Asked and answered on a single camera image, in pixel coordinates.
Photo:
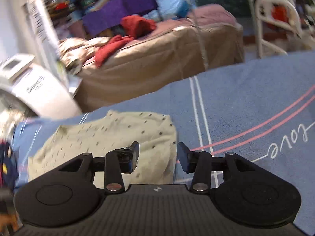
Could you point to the white metal trolley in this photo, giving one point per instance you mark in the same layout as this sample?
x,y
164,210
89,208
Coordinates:
x,y
278,13

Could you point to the beige crumpled blanket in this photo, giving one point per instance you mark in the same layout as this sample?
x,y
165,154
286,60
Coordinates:
x,y
75,51

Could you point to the red jacket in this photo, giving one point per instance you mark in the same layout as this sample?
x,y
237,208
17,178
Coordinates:
x,y
135,27

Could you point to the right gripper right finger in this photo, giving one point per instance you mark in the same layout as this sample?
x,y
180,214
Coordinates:
x,y
198,163

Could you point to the purple hanging cloth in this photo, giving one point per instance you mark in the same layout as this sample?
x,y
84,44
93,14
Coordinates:
x,y
112,12

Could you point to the white David B machine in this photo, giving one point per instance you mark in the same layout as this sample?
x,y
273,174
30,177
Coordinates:
x,y
37,88

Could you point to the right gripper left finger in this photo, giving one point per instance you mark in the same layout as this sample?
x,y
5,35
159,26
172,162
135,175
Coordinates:
x,y
118,162

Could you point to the brown covered massage bed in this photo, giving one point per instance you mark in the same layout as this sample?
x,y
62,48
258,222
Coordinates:
x,y
208,37

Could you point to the beige polka dot shirt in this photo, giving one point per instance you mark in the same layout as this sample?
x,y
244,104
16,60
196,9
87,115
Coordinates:
x,y
155,133

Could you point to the navy pink clothes pile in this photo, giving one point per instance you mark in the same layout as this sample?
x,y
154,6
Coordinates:
x,y
9,166

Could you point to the blue striped bed sheet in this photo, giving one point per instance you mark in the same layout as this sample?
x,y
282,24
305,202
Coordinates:
x,y
262,110

